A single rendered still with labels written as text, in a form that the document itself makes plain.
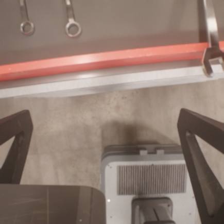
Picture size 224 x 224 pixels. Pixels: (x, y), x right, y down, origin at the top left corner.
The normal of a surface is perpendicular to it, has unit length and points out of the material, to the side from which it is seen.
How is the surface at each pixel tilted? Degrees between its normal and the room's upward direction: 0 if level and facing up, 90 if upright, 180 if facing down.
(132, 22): 0
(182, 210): 0
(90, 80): 14
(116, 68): 0
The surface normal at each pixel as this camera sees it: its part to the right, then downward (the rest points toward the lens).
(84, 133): 0.02, 0.07
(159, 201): 0.01, -0.65
